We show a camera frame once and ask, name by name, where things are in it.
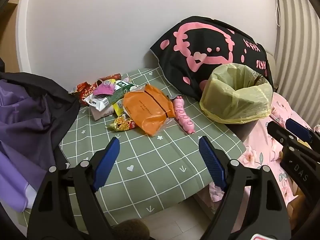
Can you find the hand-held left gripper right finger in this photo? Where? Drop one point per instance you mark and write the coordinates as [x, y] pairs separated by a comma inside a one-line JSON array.
[[212, 162]]

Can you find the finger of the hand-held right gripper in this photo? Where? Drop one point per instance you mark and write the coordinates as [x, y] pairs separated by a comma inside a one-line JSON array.
[[277, 131], [298, 130]]

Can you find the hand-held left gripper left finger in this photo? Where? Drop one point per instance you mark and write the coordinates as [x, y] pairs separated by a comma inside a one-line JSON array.
[[107, 160]]

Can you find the bin with yellow-green bag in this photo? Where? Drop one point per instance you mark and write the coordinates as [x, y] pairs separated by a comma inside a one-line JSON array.
[[225, 97]]

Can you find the orange plastic packet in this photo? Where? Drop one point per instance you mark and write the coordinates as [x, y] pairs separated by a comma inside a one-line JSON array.
[[147, 107]]

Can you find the red patterned snack wrapper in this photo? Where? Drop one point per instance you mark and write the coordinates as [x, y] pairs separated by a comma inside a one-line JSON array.
[[112, 77], [83, 90]]

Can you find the person's left forearm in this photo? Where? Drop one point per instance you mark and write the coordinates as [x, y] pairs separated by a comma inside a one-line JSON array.
[[131, 230]]

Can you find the person's right forearm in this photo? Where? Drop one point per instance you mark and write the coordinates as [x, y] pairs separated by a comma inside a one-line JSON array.
[[297, 202]]

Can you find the pink floral quilt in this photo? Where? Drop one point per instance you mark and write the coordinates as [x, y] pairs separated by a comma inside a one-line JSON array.
[[260, 150]]

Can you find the gold red snack wrapper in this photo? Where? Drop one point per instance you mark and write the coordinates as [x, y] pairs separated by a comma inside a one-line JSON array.
[[122, 124]]

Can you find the pale pink packet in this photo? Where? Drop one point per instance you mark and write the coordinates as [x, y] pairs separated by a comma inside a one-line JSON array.
[[101, 115]]

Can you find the green checked bed sheet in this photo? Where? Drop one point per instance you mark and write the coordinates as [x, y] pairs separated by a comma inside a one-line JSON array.
[[155, 160]]

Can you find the white snack packet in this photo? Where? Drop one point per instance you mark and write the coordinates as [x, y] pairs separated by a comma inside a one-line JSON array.
[[98, 103]]

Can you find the magenta wrapper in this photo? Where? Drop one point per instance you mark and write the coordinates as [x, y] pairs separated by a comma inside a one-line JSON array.
[[105, 89]]

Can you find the green white packet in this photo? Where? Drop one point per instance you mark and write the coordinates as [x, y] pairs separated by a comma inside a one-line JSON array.
[[123, 86]]

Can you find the beige pleated curtain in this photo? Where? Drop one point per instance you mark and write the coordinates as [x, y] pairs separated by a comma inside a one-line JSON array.
[[297, 42]]

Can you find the purple garment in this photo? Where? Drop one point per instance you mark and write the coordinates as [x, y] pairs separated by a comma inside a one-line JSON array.
[[20, 120]]

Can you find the black pillow with pink print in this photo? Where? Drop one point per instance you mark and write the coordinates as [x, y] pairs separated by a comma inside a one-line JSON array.
[[180, 55]]

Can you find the wooden cabinet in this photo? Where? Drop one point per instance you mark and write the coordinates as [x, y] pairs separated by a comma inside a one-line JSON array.
[[8, 30]]

